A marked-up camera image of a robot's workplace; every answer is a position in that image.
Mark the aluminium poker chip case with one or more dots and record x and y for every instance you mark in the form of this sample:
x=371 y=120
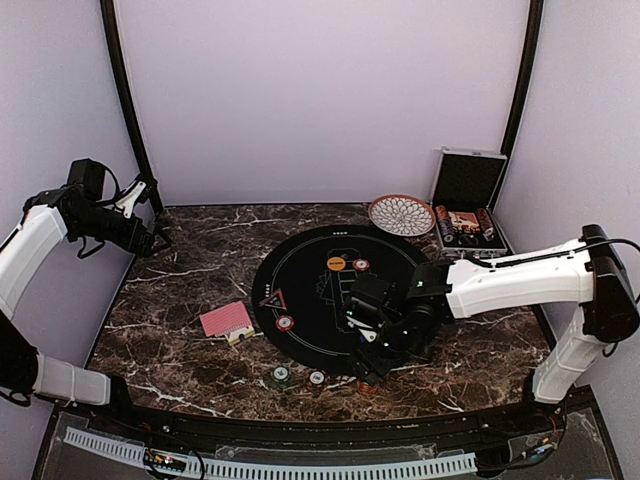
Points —
x=463 y=197

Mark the green poker chip stack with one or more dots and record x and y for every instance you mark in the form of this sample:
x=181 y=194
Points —
x=281 y=377

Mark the white slotted cable duct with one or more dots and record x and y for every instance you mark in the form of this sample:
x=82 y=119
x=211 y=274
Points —
x=247 y=463

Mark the round black poker mat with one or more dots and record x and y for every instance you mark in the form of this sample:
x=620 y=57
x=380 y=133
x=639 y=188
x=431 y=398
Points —
x=314 y=295

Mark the patterned ceramic plate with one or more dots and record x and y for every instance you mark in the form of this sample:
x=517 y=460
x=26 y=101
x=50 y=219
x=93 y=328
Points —
x=402 y=215

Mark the yellow playing card box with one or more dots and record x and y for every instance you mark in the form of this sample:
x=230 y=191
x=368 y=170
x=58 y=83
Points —
x=239 y=334

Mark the right black frame post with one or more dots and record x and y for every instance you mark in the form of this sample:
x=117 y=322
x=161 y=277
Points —
x=532 y=31

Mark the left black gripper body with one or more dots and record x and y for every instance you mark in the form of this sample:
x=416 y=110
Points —
x=140 y=247

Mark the red triangular all-in marker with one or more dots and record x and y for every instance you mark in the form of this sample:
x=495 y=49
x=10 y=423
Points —
x=275 y=301

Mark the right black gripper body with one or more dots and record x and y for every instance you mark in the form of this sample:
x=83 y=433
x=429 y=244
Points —
x=366 y=361

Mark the orange big blind button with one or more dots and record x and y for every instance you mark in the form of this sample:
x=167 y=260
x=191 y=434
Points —
x=336 y=263

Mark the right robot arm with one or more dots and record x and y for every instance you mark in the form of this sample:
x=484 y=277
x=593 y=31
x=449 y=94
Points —
x=586 y=271

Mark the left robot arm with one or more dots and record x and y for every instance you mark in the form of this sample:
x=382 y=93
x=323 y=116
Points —
x=76 y=211

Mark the black frame post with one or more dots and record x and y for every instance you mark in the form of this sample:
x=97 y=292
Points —
x=119 y=72
x=532 y=31

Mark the red poker chip stack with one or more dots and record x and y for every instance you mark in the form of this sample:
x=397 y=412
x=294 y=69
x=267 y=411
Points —
x=366 y=388

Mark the orange black poker chip stack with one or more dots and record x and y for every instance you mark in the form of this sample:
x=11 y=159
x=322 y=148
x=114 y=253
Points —
x=316 y=379

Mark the left black frame post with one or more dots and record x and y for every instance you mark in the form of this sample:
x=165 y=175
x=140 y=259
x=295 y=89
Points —
x=119 y=72

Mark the red-backed playing card deck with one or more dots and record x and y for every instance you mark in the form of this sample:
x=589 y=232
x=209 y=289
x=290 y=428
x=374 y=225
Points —
x=225 y=320

